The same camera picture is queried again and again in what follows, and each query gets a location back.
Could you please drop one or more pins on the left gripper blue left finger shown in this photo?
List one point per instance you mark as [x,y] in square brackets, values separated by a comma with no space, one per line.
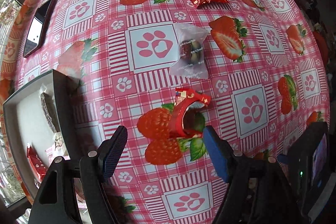
[110,151]

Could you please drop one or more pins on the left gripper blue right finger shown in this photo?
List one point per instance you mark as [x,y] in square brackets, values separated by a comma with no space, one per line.
[220,152]

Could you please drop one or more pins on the pink cranberry crisp packet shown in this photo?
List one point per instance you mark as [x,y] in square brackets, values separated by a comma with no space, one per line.
[56,151]

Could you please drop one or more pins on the long red snack packet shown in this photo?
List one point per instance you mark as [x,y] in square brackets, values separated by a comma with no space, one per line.
[37,166]

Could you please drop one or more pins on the clear chocolate wafer packet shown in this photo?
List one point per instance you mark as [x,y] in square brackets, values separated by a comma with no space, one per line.
[49,111]

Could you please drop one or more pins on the red torn wrapper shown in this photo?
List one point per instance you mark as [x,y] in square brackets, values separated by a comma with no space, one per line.
[188,103]

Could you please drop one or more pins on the white shallow tray box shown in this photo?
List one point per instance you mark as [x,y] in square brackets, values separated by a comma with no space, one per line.
[25,123]

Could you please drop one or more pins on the clear chocolate ball packet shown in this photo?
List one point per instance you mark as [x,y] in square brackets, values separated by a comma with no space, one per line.
[191,54]

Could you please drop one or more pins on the pink strawberry tablecloth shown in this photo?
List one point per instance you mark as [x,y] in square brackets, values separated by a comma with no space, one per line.
[257,65]

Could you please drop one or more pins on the black smartphone red case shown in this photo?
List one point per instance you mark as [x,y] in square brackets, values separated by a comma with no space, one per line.
[38,28]

